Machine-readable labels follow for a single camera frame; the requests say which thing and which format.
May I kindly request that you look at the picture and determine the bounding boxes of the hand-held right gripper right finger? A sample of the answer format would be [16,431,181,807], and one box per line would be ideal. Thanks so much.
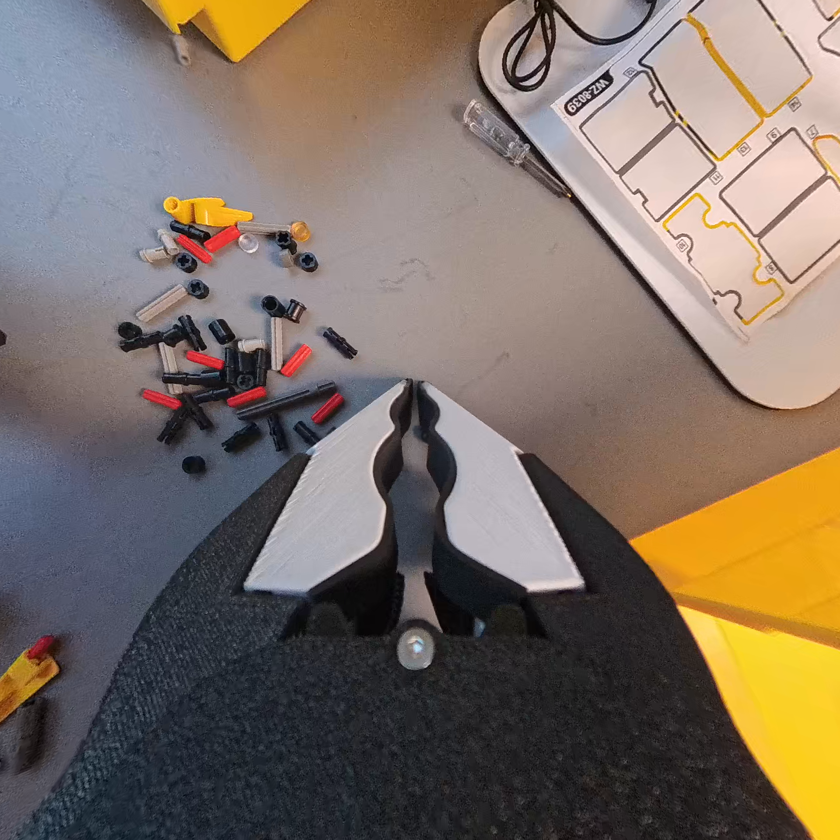
[418,381,585,594]

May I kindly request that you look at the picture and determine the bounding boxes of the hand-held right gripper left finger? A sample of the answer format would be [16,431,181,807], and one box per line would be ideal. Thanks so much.
[246,381,414,598]

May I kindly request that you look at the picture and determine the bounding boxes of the yellow brick arm piece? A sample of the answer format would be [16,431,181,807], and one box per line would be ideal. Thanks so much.
[0,636,60,723]

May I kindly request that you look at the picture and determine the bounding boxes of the grey desk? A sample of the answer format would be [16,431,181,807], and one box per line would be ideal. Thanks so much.
[0,0,840,840]

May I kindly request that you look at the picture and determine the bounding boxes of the scattered small building pieces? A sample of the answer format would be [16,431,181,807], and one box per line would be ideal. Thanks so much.
[116,195,359,476]

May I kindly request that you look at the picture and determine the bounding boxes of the yellow plastic bin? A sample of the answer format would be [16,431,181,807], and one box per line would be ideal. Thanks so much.
[142,0,313,64]
[630,447,840,840]

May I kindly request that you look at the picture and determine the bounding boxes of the white instruction sheet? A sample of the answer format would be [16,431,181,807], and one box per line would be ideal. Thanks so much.
[477,0,840,410]

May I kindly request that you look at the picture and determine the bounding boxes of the clear handled small tool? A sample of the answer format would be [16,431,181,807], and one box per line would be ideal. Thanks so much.
[462,100,574,200]

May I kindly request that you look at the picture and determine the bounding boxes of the black cable coil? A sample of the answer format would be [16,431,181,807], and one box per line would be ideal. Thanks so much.
[503,0,657,93]

